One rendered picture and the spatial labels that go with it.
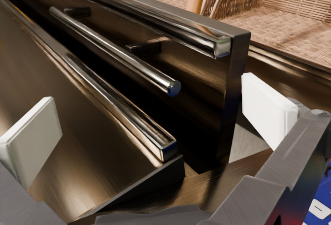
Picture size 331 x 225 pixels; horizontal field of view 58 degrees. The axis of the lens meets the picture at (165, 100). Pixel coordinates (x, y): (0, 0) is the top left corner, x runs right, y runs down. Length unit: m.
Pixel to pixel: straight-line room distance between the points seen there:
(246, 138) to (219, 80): 0.30
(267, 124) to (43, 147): 0.13
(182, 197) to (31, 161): 0.16
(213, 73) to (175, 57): 0.06
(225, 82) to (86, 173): 0.16
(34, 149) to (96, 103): 0.21
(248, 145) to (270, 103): 0.42
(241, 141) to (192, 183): 0.30
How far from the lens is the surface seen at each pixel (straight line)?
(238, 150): 0.60
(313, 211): 0.28
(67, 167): 0.31
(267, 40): 0.96
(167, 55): 0.35
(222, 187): 0.31
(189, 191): 0.30
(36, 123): 0.19
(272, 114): 0.16
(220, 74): 0.29
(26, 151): 0.17
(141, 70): 0.29
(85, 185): 0.29
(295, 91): 0.69
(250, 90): 0.20
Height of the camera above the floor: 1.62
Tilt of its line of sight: 37 degrees down
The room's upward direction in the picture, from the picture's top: 99 degrees counter-clockwise
